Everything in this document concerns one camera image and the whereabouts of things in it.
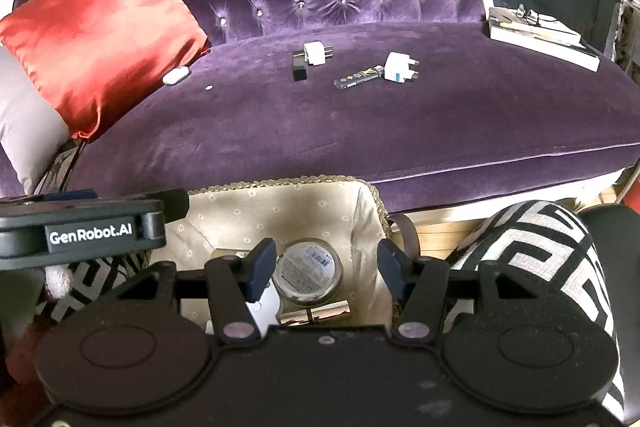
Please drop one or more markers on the white three-pin adapter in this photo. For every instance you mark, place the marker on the white three-pin adapter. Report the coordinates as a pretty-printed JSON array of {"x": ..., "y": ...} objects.
[{"x": 316, "y": 53}]

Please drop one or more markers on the grey cushion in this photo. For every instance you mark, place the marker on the grey cushion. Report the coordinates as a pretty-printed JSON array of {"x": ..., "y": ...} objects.
[{"x": 32, "y": 132}]

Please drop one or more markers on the red satin cushion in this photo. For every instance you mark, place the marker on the red satin cushion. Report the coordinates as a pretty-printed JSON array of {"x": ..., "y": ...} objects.
[{"x": 94, "y": 60}]

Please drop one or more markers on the black white patterned pillow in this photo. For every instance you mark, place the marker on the black white patterned pillow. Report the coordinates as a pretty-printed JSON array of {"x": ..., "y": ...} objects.
[{"x": 541, "y": 340}]

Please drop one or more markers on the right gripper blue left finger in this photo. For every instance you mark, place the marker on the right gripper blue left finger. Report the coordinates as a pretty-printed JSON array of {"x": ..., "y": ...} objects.
[{"x": 232, "y": 285}]

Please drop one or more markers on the red gloved left hand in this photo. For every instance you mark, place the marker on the red gloved left hand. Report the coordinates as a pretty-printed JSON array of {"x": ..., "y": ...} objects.
[{"x": 22, "y": 292}]

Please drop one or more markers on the patterned curtain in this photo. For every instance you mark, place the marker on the patterned curtain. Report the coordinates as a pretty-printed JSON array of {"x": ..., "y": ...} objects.
[{"x": 627, "y": 39}]

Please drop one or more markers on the white gold lipstick tube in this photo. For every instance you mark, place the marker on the white gold lipstick tube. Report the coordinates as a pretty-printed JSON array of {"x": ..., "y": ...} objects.
[{"x": 230, "y": 254}]

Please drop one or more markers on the black eyeglasses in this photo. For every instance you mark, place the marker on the black eyeglasses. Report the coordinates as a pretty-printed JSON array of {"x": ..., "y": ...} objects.
[{"x": 532, "y": 18}]

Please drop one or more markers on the round silver tin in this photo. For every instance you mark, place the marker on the round silver tin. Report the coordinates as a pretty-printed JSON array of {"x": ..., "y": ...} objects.
[{"x": 308, "y": 273}]

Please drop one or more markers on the black framed tablet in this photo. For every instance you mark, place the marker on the black framed tablet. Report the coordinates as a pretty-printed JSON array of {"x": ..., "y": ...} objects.
[{"x": 57, "y": 176}]

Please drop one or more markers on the rose gold lipstick tube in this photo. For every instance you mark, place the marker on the rose gold lipstick tube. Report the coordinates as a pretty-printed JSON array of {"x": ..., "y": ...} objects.
[{"x": 308, "y": 316}]

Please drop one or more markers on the white earbuds case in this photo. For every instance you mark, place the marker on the white earbuds case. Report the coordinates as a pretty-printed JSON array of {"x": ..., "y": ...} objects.
[{"x": 176, "y": 75}]

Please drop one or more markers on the black gold lipstick tube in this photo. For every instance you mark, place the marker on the black gold lipstick tube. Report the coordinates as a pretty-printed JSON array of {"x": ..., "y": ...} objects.
[{"x": 299, "y": 66}]

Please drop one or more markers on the yellow pencil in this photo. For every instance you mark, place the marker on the yellow pencil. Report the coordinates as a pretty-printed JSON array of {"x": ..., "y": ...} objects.
[{"x": 515, "y": 26}]

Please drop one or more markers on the purple tufted velvet sofa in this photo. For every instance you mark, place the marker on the purple tufted velvet sofa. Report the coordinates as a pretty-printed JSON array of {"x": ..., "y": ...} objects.
[{"x": 483, "y": 119}]

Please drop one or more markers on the beige lined wicker basket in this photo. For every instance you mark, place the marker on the beige lined wicker basket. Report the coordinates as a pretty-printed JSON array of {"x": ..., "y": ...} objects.
[{"x": 343, "y": 213}]

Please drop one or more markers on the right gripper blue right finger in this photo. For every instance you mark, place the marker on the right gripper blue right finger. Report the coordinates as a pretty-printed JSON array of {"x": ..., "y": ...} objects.
[{"x": 418, "y": 288}]

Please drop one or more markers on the white UK plug adapter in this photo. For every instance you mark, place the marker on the white UK plug adapter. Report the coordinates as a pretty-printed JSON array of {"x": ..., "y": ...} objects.
[{"x": 399, "y": 67}]

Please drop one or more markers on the black LV lighter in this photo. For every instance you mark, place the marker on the black LV lighter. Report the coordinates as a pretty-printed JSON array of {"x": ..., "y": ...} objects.
[{"x": 358, "y": 78}]

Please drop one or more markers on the white angled plug adapter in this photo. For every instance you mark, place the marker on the white angled plug adapter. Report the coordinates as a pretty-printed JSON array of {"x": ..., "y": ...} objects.
[{"x": 266, "y": 311}]

